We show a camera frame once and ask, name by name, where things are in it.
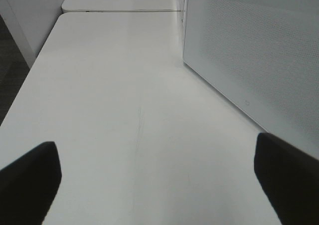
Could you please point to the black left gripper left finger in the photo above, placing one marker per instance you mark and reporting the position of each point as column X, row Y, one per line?
column 29, row 185

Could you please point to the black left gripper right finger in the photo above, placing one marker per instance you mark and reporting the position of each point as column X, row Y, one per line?
column 289, row 178

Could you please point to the white microwave door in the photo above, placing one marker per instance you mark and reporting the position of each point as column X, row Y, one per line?
column 263, row 55

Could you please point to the white microwave oven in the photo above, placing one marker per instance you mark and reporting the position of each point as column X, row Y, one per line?
column 182, row 6

